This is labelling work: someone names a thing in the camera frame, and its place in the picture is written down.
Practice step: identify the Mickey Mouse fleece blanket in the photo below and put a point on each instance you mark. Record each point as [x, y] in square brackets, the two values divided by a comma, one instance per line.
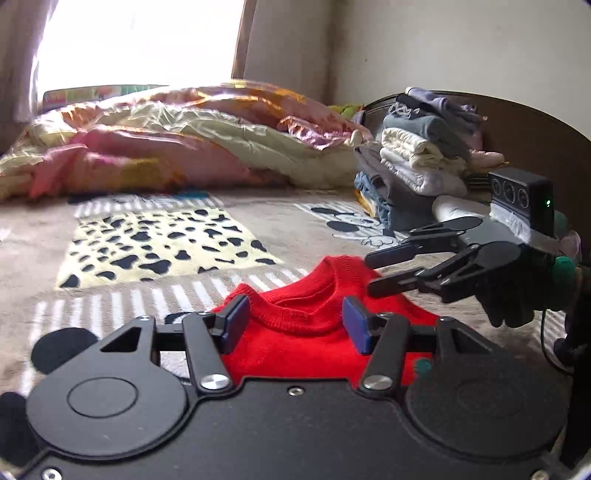
[72, 274]

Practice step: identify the white rolled garment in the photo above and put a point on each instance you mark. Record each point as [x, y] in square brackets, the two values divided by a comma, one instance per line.
[446, 208]

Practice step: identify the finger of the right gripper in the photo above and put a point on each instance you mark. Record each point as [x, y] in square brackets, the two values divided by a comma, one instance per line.
[463, 275]
[441, 237]

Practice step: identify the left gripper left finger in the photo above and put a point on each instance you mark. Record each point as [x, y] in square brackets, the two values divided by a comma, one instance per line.
[125, 393]

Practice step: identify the red knit sweater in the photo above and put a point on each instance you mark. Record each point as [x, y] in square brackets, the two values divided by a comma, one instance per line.
[296, 331]

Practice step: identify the colourful alphabet play mat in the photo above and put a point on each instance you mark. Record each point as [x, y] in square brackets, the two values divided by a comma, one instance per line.
[61, 97]

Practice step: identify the black gloved right hand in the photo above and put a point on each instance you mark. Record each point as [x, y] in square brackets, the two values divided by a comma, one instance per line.
[536, 281]

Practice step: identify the stack of folded clothes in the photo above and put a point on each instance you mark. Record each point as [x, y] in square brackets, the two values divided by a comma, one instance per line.
[426, 145]

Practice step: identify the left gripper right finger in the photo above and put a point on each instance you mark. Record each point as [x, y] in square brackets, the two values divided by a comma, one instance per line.
[458, 389]

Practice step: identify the dark wooden headboard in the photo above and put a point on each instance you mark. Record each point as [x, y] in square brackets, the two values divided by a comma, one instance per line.
[535, 141]

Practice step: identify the grey window curtain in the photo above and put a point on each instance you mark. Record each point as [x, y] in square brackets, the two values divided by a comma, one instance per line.
[23, 24]

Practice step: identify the floral quilted comforter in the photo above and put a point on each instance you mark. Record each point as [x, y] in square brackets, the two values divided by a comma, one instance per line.
[237, 133]

